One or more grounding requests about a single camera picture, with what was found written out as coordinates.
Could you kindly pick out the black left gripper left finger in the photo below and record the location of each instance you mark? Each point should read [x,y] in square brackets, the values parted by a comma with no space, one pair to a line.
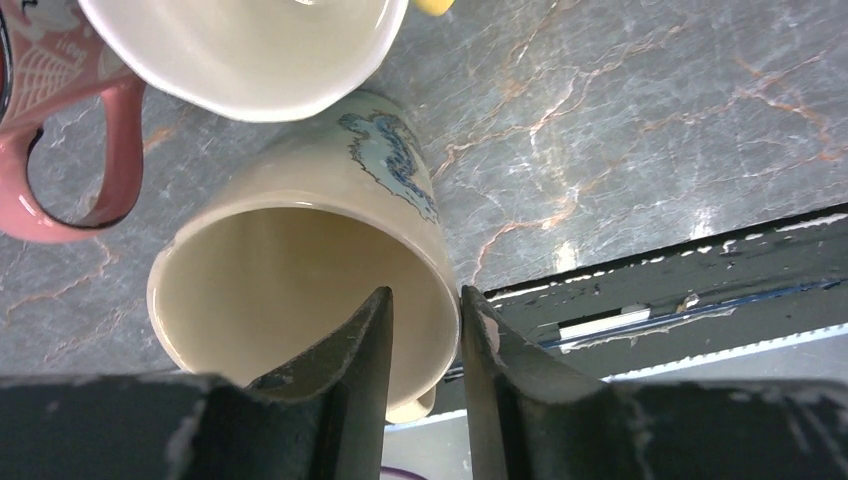
[320,415]

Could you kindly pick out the yellow mug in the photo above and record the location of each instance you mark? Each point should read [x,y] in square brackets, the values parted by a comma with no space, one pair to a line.
[434,7]

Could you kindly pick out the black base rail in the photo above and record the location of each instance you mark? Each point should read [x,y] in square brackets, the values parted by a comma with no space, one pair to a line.
[791,266]

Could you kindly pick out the light blue hexagonal mug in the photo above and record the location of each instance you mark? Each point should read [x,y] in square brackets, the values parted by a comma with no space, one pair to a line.
[251,61]

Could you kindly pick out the aluminium slotted rail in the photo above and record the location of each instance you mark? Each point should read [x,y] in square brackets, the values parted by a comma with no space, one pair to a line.
[689,343]

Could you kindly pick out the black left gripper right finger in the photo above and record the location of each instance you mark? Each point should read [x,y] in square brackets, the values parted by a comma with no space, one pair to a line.
[531,416]

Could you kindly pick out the cream floral mug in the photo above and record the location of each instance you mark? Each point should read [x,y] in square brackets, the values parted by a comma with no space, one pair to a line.
[338,206]

